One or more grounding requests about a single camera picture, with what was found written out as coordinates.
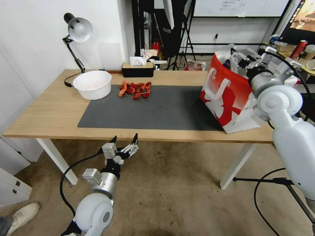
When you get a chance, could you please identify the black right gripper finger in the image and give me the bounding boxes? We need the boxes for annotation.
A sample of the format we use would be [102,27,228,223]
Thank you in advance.
[230,48,247,62]
[236,58,249,72]

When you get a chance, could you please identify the red and white takeout bag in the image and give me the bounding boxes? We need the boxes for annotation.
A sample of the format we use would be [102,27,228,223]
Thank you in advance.
[199,44,262,135]

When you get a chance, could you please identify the clear plastic bag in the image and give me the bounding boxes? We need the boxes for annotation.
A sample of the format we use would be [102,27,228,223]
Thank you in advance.
[185,59,206,72]

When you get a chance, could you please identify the white round takeout container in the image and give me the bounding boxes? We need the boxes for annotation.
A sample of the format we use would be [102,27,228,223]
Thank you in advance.
[73,70,112,100]

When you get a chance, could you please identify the black tissue box wooden lid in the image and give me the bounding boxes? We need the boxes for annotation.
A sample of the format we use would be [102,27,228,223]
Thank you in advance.
[122,62,155,78]

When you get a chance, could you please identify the dark grey desk mat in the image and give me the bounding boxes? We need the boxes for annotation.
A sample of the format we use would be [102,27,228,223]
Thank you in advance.
[77,85,226,131]

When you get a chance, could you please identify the white whiteboard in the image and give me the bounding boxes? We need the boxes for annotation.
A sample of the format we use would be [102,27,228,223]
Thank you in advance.
[192,0,292,18]

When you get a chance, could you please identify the red drink can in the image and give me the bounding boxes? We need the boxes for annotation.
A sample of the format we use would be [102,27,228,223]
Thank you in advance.
[290,40,309,59]

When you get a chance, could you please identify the black tripod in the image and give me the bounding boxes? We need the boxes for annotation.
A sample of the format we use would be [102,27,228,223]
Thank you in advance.
[167,0,197,71]

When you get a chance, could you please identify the red crayfish pile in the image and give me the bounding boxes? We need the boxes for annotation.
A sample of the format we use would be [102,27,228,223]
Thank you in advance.
[119,81,152,100]

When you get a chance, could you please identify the pale paper cup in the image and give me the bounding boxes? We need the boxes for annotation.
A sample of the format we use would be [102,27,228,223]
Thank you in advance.
[301,45,315,61]

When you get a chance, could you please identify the black monitor screen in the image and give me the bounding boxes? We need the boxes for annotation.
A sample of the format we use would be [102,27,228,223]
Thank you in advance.
[279,0,315,45]

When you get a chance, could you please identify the wooden table white legs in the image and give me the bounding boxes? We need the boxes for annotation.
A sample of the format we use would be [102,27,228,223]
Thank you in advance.
[2,69,275,190]

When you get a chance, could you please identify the white softbox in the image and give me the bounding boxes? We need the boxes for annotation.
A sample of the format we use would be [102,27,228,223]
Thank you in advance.
[163,0,175,28]

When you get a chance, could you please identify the white tissue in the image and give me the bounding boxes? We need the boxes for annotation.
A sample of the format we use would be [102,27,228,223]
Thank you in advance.
[130,56,148,66]

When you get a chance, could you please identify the white cabinet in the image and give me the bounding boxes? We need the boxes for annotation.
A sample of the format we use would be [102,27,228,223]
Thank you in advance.
[0,135,45,207]

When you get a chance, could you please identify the person's white shoe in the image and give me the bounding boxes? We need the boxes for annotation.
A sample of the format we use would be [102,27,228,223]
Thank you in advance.
[5,202,41,235]

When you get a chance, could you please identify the black light stand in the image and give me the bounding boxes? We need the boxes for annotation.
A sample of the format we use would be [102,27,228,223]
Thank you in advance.
[232,176,315,220]

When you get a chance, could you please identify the black and silver desk lamp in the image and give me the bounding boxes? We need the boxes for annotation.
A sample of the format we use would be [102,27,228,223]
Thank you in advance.
[62,12,94,74]

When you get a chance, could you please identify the person's leg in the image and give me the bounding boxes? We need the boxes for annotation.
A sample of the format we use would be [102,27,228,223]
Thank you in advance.
[0,216,13,236]

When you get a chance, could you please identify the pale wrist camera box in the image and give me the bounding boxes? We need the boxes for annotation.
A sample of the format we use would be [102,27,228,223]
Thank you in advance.
[260,52,274,66]
[101,143,117,160]

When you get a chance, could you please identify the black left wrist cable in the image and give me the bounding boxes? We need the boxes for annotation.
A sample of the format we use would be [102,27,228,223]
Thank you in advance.
[60,147,107,215]

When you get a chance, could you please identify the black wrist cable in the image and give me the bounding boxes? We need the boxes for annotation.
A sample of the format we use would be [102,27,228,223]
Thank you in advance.
[60,147,107,215]
[265,51,311,129]

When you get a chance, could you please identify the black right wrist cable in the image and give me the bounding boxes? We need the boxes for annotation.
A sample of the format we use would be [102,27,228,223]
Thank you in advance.
[265,51,311,129]

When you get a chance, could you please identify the black lamp cable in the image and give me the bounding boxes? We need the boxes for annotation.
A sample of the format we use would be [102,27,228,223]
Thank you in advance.
[64,72,83,87]

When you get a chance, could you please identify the black floor cable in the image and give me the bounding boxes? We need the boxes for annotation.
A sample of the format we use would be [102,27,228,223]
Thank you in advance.
[253,168,293,236]

